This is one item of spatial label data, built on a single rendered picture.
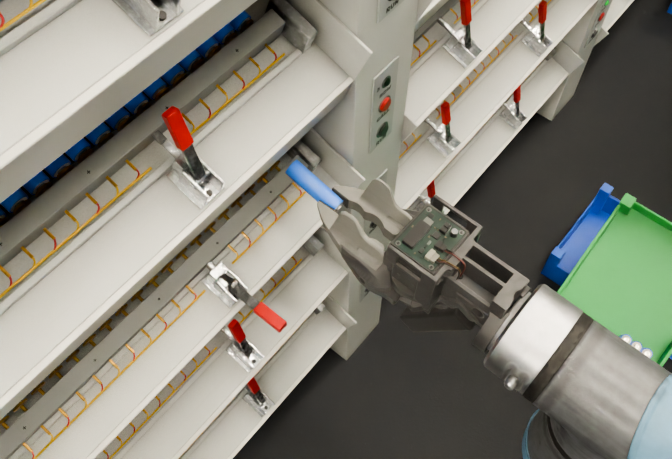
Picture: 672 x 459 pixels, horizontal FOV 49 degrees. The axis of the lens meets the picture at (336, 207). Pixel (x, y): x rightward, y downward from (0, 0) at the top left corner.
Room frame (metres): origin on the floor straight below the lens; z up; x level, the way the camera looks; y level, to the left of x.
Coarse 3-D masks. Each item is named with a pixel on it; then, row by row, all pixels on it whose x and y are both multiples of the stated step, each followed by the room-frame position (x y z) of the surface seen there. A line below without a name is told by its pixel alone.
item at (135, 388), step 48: (288, 240) 0.40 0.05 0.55; (144, 288) 0.33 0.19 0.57; (96, 336) 0.28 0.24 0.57; (144, 336) 0.28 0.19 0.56; (192, 336) 0.29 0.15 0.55; (48, 384) 0.23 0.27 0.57; (96, 384) 0.23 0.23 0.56; (144, 384) 0.24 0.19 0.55; (0, 432) 0.19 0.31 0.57; (96, 432) 0.19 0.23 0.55
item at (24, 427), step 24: (264, 192) 0.44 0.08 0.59; (240, 216) 0.41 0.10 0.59; (216, 240) 0.38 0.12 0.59; (192, 264) 0.35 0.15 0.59; (168, 288) 0.32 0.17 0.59; (144, 312) 0.30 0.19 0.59; (120, 336) 0.27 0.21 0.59; (96, 360) 0.25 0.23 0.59; (72, 384) 0.22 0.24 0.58; (48, 408) 0.20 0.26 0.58; (24, 432) 0.18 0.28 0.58; (48, 432) 0.19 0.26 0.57; (0, 456) 0.16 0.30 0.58
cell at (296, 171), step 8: (296, 160) 0.43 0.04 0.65; (288, 168) 0.42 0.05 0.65; (296, 168) 0.42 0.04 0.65; (304, 168) 0.42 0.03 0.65; (296, 176) 0.42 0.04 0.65; (304, 176) 0.42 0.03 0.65; (312, 176) 0.42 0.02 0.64; (304, 184) 0.41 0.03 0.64; (312, 184) 0.41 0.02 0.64; (320, 184) 0.41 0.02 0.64; (312, 192) 0.40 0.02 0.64; (320, 192) 0.40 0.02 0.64; (328, 192) 0.40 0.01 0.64; (328, 200) 0.39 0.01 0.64; (336, 200) 0.39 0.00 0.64; (336, 208) 0.39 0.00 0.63
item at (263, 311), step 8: (232, 288) 0.33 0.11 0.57; (240, 288) 0.33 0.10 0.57; (240, 296) 0.32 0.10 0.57; (248, 296) 0.32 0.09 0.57; (248, 304) 0.31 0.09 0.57; (256, 304) 0.31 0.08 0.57; (264, 304) 0.31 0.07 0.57; (256, 312) 0.30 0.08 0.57; (264, 312) 0.30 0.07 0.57; (272, 312) 0.30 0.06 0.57; (264, 320) 0.30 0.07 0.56; (272, 320) 0.30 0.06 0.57; (280, 320) 0.30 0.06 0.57; (280, 328) 0.29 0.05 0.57
